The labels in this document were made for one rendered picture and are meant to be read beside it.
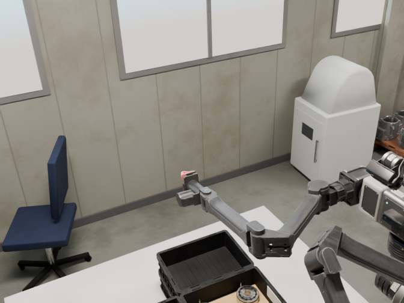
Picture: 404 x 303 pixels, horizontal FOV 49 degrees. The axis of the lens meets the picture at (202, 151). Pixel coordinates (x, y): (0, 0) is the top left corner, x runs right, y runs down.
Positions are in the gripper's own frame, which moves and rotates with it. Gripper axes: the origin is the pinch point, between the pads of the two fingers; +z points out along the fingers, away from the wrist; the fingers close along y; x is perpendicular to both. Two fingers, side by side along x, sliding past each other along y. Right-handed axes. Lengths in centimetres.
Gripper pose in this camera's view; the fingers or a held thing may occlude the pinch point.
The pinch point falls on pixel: (184, 178)
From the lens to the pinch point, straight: 200.2
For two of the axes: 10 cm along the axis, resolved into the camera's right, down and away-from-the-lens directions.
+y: 1.1, 9.2, 3.7
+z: -4.2, -3.0, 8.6
